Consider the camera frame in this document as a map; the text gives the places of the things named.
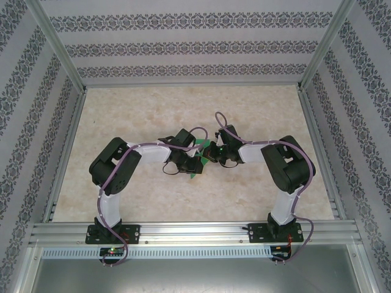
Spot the aluminium mounting rail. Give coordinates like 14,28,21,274
29,220,363,247

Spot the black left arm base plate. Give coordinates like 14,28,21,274
85,224,141,245

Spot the thin black right gripper cable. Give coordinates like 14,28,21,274
219,158,241,169

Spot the aluminium back rail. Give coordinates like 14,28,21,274
82,79,302,89

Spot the slotted grey cable duct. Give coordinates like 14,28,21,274
41,246,272,259

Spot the aluminium frame post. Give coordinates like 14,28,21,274
27,0,88,92
296,0,357,92

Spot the grey metal sheet panel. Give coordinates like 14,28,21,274
29,258,372,293

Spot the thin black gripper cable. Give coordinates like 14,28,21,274
162,161,184,176
219,158,241,169

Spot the aluminium side rail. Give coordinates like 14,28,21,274
298,90,348,220
42,90,88,223

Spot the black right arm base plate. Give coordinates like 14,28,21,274
247,222,305,244

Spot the green paper sheet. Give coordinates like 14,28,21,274
189,138,211,180

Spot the thin black left gripper cable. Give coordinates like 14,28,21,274
162,161,184,176

